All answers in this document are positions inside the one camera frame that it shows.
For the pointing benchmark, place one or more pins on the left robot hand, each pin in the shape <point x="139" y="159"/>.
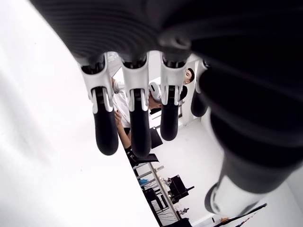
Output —
<point x="236" y="71"/>

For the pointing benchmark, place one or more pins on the standing person black shirt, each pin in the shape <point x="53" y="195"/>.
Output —
<point x="188" y="76"/>

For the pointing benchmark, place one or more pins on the black tripod stand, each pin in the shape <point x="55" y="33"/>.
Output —
<point x="258" y="208"/>

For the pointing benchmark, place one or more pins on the white VR headset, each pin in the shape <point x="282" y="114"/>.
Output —
<point x="155" y="91"/>

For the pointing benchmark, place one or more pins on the seated person white shirt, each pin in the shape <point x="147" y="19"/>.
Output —
<point x="123" y="111"/>

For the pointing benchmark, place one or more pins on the metal workbench rack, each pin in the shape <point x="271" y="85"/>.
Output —
<point x="154" y="189"/>

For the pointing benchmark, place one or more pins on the black equipment box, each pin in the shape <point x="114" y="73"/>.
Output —
<point x="178" y="189"/>

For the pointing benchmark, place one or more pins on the black office chair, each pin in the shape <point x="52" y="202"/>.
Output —
<point x="156" y="139"/>

